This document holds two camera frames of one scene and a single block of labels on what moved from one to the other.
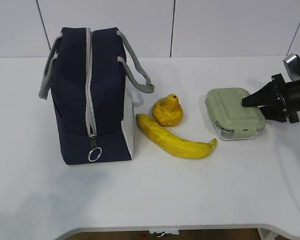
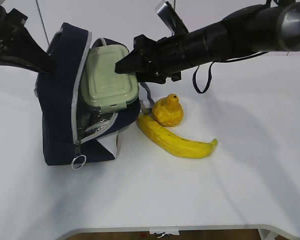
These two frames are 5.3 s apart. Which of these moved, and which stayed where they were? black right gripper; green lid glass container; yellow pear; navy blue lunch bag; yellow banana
Moved: black right gripper; navy blue lunch bag; green lid glass container
Stayed: yellow pear; yellow banana
